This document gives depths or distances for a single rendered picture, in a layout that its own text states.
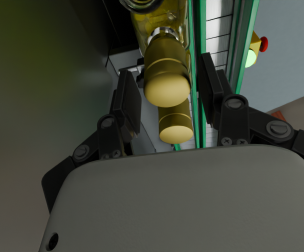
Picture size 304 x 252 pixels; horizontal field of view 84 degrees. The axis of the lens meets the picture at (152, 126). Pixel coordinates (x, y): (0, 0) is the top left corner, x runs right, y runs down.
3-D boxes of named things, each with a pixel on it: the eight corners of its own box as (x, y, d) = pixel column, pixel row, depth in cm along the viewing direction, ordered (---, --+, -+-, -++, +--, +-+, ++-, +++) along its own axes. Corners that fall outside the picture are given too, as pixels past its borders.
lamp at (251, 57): (237, 50, 45) (240, 56, 43) (255, 46, 44) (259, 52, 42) (234, 65, 48) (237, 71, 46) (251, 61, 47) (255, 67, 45)
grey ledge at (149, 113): (113, 36, 46) (106, 60, 39) (144, 28, 44) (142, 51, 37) (170, 168, 120) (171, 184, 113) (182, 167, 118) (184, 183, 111)
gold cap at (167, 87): (138, 42, 14) (135, 77, 11) (183, 31, 13) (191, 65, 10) (149, 77, 16) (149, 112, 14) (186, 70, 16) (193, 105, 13)
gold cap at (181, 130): (195, 103, 19) (201, 135, 16) (171, 117, 21) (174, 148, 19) (174, 86, 17) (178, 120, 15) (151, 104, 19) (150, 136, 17)
